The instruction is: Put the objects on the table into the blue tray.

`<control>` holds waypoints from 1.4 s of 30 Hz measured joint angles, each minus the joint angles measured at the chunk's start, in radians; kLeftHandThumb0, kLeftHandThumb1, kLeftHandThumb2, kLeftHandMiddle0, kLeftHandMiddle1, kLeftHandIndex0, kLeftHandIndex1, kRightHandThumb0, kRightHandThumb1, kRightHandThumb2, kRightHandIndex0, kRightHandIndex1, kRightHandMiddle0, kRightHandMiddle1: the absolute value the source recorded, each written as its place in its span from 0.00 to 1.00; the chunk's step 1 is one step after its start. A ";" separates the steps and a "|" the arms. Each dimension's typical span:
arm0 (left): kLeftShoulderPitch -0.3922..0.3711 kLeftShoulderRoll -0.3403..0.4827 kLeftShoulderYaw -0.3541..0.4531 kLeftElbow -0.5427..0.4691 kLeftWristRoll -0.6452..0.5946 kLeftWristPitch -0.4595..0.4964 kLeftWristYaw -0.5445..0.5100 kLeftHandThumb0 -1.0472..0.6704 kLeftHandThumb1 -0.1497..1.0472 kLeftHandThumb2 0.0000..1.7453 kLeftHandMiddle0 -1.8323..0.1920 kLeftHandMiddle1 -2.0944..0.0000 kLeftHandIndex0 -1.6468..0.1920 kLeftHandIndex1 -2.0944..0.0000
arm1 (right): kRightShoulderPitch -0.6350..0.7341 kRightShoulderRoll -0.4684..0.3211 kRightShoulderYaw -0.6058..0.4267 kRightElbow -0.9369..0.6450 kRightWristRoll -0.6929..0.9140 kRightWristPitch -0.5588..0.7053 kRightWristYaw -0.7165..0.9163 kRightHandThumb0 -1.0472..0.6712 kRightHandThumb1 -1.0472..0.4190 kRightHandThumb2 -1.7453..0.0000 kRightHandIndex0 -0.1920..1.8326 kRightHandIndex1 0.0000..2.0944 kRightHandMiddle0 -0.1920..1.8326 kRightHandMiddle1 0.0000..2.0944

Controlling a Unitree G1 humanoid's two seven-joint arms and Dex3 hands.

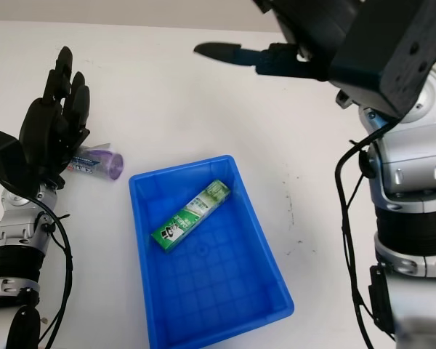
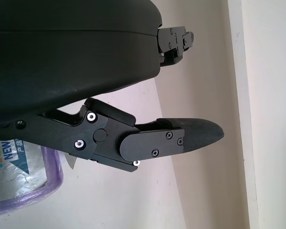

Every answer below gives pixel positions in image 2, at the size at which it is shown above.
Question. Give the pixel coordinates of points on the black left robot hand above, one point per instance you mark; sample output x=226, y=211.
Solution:
x=62, y=66

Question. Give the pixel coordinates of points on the purple cup with foil lid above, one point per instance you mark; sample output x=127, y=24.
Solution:
x=21, y=174

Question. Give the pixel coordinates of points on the white curved panel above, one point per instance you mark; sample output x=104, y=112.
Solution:
x=267, y=114

